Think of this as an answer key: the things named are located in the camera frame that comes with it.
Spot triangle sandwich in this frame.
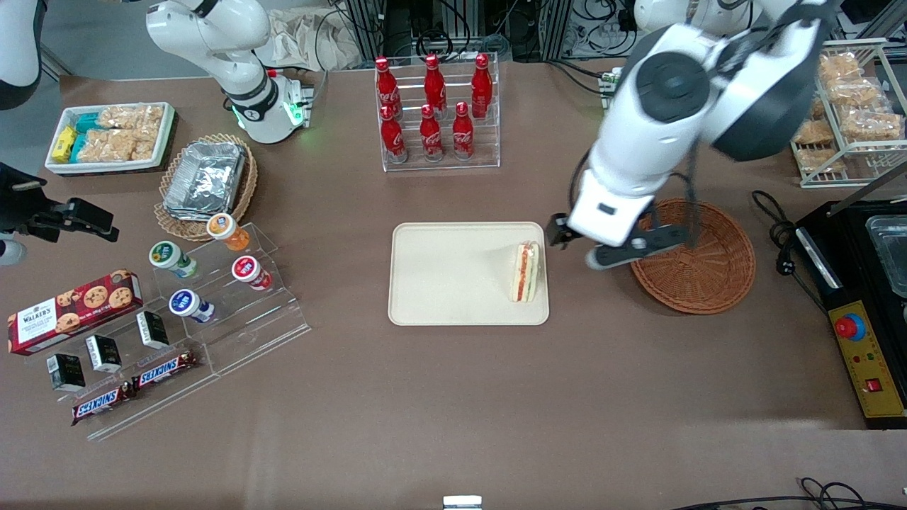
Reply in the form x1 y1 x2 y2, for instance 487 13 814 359
510 241 541 304

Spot black power cable with plug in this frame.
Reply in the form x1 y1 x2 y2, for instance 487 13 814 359
751 190 831 314

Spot black floor cables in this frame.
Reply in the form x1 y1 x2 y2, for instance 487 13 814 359
673 478 907 510

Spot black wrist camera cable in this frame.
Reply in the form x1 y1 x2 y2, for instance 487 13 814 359
682 131 704 249

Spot beige cloth bag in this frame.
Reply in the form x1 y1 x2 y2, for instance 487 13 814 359
268 7 362 72

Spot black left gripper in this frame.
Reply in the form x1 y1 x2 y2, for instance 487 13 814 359
546 215 693 259

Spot aluminium frame with equipment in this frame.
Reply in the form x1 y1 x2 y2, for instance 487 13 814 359
339 0 576 64

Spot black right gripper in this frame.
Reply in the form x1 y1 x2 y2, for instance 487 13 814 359
0 163 120 243

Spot white rectangular snack bin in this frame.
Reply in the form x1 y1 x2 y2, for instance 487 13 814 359
45 101 176 176

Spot beige plastic tray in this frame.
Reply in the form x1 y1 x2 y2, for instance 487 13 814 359
388 222 551 327

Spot red cola bottle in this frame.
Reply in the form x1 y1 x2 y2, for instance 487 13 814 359
452 101 476 161
424 55 448 115
376 57 402 120
419 104 446 163
471 53 494 119
381 105 409 164

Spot clear plastic container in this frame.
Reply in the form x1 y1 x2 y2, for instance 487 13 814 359
866 216 907 298

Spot Snickers chocolate bar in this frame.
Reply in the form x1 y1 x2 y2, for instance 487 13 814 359
71 386 137 426
132 351 201 392

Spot brown wicker basket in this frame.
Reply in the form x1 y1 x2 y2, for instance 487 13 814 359
629 198 757 315

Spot red lid gum bottle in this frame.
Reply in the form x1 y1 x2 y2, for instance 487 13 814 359
232 256 273 291

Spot small black box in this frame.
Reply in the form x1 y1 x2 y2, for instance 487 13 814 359
136 310 171 350
46 353 87 393
85 334 123 374

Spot clear acrylic bottle rack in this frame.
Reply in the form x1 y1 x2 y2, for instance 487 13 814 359
374 53 501 173

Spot orange lid gum bottle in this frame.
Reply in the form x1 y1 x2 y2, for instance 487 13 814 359
206 213 251 252

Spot clear acrylic tiered stand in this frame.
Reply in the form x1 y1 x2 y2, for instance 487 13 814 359
25 312 222 441
151 223 312 378

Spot red Walkers cookie box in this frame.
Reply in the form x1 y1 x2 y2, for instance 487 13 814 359
7 269 144 356

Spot clear bag of crackers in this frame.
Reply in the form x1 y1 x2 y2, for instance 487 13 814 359
78 127 157 164
96 104 165 133

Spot stack of foil containers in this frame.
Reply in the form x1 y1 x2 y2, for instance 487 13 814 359
163 140 247 220

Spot blue lid gum bottle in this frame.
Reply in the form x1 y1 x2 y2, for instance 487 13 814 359
169 289 215 324

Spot light wicker basket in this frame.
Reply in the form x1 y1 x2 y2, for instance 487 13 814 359
154 133 259 243

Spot yellow emergency stop box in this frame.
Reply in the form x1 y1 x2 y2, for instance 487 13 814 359
828 301 907 431

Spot black countertop appliance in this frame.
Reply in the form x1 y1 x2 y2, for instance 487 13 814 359
794 200 907 334

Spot white wire basket rack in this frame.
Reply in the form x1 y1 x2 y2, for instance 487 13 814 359
790 39 907 189

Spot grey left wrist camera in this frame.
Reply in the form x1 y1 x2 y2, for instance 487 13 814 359
585 244 633 272

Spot green lid gum bottle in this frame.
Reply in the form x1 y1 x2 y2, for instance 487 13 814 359
149 241 199 279

